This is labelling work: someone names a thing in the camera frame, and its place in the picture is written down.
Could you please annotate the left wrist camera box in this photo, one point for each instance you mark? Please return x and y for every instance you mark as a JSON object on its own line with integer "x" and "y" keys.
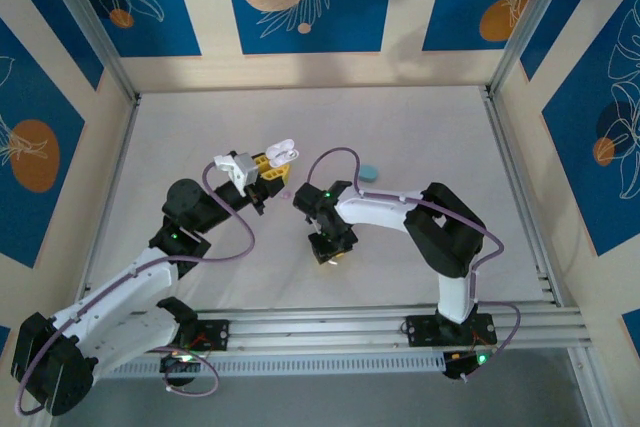
{"x": 247, "y": 169}

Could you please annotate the aluminium frame post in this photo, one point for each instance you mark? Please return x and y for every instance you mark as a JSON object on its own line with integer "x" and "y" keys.
{"x": 85, "y": 17}
{"x": 530, "y": 22}

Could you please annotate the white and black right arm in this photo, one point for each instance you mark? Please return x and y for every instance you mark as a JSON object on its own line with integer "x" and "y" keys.
{"x": 380, "y": 207}

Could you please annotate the aluminium side rail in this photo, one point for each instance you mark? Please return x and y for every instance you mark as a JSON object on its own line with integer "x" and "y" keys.
{"x": 114, "y": 182}
{"x": 515, "y": 182}

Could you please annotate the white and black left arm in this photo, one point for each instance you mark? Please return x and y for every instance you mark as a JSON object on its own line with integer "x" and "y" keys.
{"x": 125, "y": 292}

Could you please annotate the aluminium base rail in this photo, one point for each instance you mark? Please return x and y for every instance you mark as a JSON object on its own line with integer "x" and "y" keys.
{"x": 320, "y": 327}

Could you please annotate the black controller board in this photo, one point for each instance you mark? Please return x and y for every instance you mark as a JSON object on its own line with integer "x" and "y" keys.
{"x": 180, "y": 362}
{"x": 455, "y": 366}

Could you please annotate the blue earbud charging case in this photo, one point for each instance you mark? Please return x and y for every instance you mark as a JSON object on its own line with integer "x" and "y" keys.
{"x": 368, "y": 173}

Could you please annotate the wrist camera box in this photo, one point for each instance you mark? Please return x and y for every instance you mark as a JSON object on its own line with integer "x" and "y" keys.
{"x": 247, "y": 169}
{"x": 312, "y": 226}

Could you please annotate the white earbud charging case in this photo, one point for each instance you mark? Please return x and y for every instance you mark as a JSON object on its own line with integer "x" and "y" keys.
{"x": 280, "y": 151}

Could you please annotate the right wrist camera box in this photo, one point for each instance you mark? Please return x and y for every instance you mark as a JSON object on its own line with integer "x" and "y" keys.
{"x": 312, "y": 226}

